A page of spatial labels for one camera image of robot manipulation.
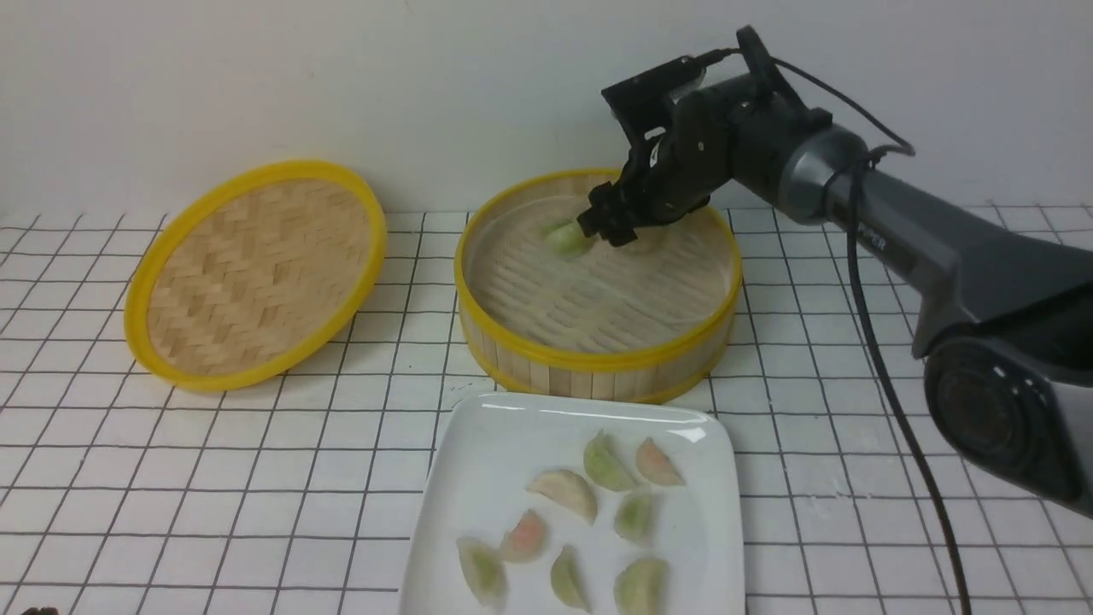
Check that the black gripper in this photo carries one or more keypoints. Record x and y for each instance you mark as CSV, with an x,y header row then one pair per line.
x,y
663,183

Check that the green dumpling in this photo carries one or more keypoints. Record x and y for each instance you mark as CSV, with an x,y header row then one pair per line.
x,y
567,239

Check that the pink dumpling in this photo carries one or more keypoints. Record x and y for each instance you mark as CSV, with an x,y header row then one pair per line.
x,y
525,542

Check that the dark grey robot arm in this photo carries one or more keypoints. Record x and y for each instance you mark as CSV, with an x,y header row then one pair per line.
x,y
1004,322

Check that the green dumpling plate top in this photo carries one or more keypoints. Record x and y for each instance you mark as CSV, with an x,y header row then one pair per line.
x,y
603,467

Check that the green dumpling plate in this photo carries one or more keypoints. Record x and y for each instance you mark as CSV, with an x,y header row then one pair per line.
x,y
639,587
565,581
634,517
603,467
483,571

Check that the pink dumpling plate top right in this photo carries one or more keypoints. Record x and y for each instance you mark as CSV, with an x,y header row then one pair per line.
x,y
656,466

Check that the white dumpling on plate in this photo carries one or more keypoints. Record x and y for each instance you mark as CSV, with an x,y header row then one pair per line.
x,y
567,489

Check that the white square ceramic plate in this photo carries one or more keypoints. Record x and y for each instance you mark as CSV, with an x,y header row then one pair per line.
x,y
496,444

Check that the green dumpling plate bottom middle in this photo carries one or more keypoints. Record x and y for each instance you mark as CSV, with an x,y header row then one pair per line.
x,y
565,581

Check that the green dumpling plate bottom left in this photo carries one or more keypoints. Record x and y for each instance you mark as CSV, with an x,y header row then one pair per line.
x,y
483,571

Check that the green dumpling plate bottom right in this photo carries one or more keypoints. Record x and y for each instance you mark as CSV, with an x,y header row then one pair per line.
x,y
639,587

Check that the pale white dumpling in steamer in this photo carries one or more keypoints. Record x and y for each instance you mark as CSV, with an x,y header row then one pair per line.
x,y
650,239

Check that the yellow rimmed bamboo steamer basket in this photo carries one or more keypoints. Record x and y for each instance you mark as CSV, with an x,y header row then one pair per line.
x,y
608,325

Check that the yellow rimmed bamboo steamer lid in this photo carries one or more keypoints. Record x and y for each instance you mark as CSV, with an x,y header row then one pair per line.
x,y
256,276

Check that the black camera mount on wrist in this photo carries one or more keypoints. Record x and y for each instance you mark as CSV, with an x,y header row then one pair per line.
x,y
643,105

